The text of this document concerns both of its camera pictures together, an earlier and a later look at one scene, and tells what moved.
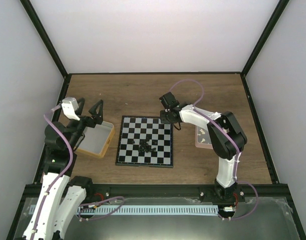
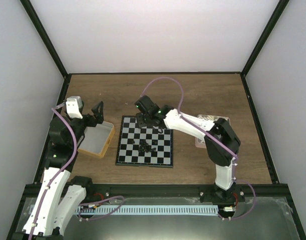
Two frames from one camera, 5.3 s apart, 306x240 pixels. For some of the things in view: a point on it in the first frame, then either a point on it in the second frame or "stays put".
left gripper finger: (96, 112) stays put
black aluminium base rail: (184, 191) stays put
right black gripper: (164, 119) to (140, 122)
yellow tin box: (97, 141) stays put
